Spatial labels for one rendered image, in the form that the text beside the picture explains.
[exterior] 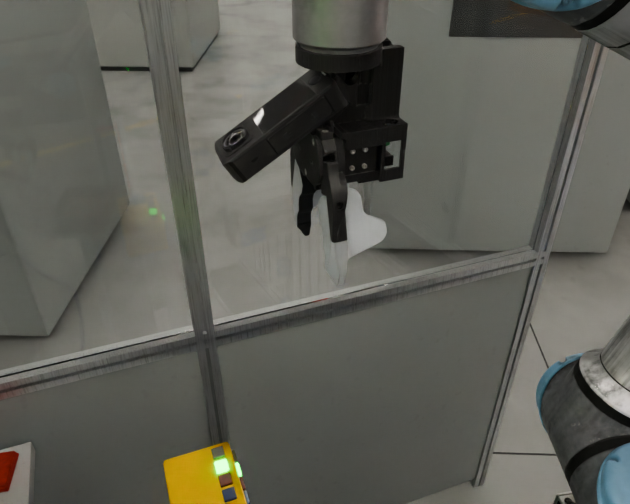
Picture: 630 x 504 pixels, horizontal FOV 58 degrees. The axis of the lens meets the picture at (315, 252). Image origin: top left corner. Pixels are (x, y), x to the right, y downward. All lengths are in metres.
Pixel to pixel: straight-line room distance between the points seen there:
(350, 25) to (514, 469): 2.00
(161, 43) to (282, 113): 0.48
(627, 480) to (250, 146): 0.52
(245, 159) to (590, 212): 2.88
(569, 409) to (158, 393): 0.84
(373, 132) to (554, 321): 2.50
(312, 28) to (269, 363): 0.97
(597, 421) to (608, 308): 2.37
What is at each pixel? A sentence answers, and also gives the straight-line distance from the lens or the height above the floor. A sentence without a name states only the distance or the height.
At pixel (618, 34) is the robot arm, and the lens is 0.37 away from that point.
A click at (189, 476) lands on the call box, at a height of 1.07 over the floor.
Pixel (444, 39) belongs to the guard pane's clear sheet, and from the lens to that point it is 1.11.
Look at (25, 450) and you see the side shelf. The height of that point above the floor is 0.86.
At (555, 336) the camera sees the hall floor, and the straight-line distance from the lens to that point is 2.85.
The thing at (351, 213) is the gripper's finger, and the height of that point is 1.54.
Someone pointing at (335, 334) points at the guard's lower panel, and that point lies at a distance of 1.32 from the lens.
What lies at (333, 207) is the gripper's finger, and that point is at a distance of 0.48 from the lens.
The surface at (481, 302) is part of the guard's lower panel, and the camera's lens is 1.50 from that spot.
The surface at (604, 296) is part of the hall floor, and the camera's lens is 3.20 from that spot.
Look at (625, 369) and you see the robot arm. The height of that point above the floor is 1.32.
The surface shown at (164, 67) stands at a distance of 0.93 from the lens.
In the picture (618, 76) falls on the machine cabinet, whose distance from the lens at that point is 2.97.
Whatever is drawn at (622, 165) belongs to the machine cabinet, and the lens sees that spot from 3.18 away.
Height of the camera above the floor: 1.80
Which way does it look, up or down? 35 degrees down
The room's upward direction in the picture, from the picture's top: straight up
